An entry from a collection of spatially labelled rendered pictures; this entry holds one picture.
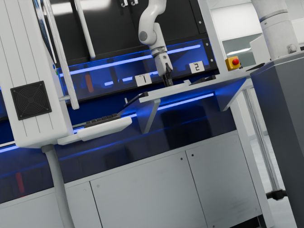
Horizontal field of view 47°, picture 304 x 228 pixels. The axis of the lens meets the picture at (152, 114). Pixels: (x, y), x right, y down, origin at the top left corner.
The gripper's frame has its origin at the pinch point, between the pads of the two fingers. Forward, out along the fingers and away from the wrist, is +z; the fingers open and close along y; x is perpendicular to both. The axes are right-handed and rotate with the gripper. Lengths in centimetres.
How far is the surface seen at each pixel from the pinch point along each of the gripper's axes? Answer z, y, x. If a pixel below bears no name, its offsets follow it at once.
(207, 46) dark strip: -19.1, 18.9, -39.2
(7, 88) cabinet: -6, -35, 73
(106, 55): -26.1, 18.8, 22.4
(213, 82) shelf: 7.5, -20.7, -12.8
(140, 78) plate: -9.5, 18.9, 7.3
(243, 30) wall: -148, 477, -408
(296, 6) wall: -179, 476, -572
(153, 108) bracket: 10.9, -10.0, 15.2
